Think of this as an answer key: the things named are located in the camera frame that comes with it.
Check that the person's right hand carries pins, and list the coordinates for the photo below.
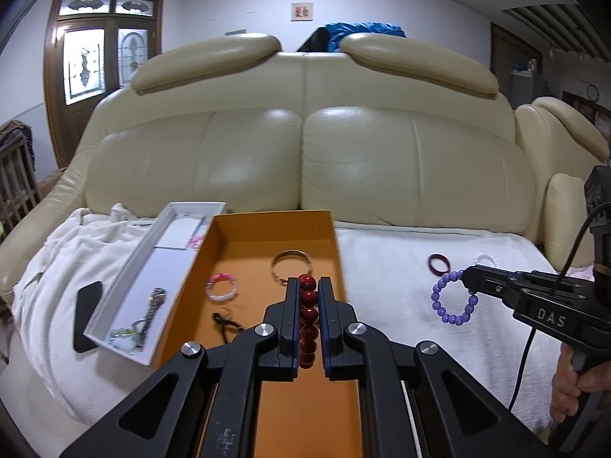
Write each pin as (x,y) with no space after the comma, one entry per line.
(568,385)

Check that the metal wristwatch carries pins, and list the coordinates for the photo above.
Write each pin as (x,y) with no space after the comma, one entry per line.
(155,300)

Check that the wooden glass door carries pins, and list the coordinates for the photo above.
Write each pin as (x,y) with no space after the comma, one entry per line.
(92,49)

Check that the black smartphone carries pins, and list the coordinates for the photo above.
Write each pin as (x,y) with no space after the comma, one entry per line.
(87,299)

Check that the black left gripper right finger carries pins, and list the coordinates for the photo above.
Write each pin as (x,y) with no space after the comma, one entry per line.
(340,362)

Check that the round wall clock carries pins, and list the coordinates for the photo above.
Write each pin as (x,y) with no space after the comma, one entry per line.
(592,93)

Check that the cream leather sofa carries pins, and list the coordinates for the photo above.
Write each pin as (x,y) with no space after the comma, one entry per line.
(389,131)

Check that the orange cardboard box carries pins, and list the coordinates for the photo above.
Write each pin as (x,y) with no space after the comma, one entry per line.
(238,272)

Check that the blue cloth behind sofa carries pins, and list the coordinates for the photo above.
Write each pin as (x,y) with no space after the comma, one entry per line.
(338,31)

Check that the wooden chair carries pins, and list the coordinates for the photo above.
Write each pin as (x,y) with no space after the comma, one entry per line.
(19,193)

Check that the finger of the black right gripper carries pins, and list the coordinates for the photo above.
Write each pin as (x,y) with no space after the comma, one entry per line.
(497,282)

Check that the white box lid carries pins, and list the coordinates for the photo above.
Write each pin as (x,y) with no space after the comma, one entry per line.
(163,259)

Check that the framed wall picture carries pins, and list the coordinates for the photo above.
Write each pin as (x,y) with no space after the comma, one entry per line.
(302,12)

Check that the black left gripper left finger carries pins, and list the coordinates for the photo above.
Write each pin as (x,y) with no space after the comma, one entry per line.
(280,364)

